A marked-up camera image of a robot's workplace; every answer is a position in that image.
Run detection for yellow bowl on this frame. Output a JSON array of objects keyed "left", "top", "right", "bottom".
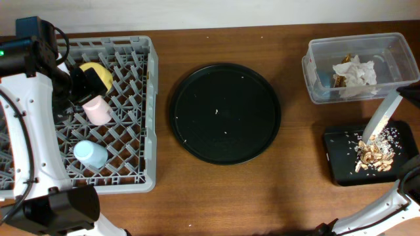
[{"left": 80, "top": 62, "right": 113, "bottom": 92}]

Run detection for light blue cup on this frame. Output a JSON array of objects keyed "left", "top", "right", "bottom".
[{"left": 73, "top": 140, "right": 108, "bottom": 168}]

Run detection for clear plastic bin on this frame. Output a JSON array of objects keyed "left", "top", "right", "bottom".
[{"left": 302, "top": 33, "right": 419, "bottom": 104}]

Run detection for grey plate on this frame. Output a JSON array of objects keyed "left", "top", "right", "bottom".
[{"left": 362, "top": 90, "right": 402, "bottom": 145}]

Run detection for white napkin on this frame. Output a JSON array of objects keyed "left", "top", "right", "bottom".
[{"left": 333, "top": 55, "right": 379, "bottom": 98}]

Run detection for round black tray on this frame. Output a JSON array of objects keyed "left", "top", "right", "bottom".
[{"left": 169, "top": 63, "right": 282, "bottom": 165}]

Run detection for grey plastic dishwasher rack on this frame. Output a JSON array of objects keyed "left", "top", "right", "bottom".
[{"left": 1, "top": 36, "right": 158, "bottom": 199}]

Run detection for pink cup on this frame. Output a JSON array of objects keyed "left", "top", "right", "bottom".
[{"left": 82, "top": 95, "right": 112, "bottom": 126}]

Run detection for black rectangular bin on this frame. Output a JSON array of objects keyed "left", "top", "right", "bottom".
[{"left": 323, "top": 121, "right": 419, "bottom": 186}]

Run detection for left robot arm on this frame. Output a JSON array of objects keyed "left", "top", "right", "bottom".
[{"left": 1, "top": 16, "right": 127, "bottom": 235}]

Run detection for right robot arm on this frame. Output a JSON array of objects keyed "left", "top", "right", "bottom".
[{"left": 311, "top": 85, "right": 419, "bottom": 235}]

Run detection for food scraps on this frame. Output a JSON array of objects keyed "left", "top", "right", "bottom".
[{"left": 346, "top": 116, "right": 402, "bottom": 176}]

